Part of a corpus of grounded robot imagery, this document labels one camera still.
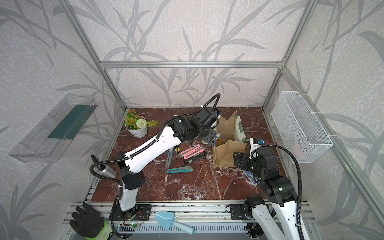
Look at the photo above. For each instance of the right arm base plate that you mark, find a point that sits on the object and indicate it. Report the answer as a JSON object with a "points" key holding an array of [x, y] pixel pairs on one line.
{"points": [[237, 212]]}

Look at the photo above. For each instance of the light blue garden trowel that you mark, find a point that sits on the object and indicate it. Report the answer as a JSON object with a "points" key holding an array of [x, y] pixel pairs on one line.
{"points": [[167, 219]]}

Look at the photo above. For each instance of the teal utility knife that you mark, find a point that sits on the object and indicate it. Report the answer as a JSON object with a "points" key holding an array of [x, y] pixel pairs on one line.
{"points": [[186, 169]]}

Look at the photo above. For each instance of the grey slim utility knife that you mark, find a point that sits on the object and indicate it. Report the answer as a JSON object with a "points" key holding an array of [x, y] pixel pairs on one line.
{"points": [[170, 156]]}

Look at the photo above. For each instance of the silver black bottle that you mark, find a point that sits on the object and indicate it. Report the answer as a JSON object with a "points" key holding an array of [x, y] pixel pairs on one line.
{"points": [[104, 170]]}

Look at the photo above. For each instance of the green Christmas tote bag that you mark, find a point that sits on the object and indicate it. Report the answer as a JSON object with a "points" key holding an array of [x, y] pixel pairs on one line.
{"points": [[233, 140]]}

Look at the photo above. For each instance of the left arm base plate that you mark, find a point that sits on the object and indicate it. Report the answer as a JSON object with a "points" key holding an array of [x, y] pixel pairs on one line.
{"points": [[140, 212]]}

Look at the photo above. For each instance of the pink utility knife upper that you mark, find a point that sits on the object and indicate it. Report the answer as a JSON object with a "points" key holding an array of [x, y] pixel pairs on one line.
{"points": [[181, 153]]}

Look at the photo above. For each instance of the blue dotted work glove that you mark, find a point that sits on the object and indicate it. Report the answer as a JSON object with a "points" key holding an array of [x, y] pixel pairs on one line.
{"points": [[250, 177]]}

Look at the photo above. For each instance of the pink utility knife lower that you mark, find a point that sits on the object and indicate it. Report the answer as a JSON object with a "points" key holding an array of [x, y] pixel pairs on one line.
{"points": [[192, 152]]}

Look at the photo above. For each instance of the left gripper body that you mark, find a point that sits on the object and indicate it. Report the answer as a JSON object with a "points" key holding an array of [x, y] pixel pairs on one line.
{"points": [[207, 135]]}

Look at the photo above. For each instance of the black green rubber glove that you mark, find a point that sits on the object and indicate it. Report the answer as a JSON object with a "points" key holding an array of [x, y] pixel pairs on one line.
{"points": [[89, 224]]}

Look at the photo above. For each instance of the dark grey utility knife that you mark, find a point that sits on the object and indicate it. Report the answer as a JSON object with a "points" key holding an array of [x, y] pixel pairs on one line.
{"points": [[196, 157]]}

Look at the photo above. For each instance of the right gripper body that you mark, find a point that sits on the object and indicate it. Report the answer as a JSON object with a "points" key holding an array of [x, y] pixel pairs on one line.
{"points": [[250, 164]]}

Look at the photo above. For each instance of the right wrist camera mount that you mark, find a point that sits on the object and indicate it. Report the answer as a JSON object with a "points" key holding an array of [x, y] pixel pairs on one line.
{"points": [[255, 143]]}

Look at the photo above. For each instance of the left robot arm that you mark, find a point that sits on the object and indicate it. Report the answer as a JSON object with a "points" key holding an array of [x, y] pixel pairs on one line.
{"points": [[174, 131]]}

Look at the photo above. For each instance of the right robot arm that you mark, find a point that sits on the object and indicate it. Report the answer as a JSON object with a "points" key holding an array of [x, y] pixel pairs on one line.
{"points": [[284, 221]]}

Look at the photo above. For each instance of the clear plastic wall shelf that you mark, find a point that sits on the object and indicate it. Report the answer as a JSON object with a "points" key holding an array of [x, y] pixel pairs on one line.
{"points": [[50, 138]]}

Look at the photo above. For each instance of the potted artificial flower plant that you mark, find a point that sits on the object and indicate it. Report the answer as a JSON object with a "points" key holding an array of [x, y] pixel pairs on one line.
{"points": [[136, 124]]}

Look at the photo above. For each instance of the pink utility knife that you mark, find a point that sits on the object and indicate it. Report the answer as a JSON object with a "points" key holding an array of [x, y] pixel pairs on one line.
{"points": [[181, 153], [192, 152]]}

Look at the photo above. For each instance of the white wire mesh basket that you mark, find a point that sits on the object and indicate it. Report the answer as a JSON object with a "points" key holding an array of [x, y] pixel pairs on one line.
{"points": [[300, 130]]}

